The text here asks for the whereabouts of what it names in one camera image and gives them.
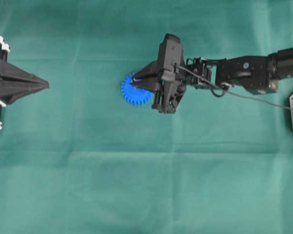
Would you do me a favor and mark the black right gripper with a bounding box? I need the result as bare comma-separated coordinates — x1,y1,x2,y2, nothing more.
131,34,186,114

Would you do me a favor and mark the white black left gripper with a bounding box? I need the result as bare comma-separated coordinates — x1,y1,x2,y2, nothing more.
0,36,49,130

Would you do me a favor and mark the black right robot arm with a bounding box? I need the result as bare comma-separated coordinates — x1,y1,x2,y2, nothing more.
131,34,293,114

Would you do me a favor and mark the blue plastic gear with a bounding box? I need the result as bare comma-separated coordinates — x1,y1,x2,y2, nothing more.
121,73,152,106

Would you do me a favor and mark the green table cloth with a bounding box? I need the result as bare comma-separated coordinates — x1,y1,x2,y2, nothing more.
0,0,293,234

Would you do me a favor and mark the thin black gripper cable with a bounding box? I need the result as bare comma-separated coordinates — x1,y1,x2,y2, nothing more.
172,62,293,110

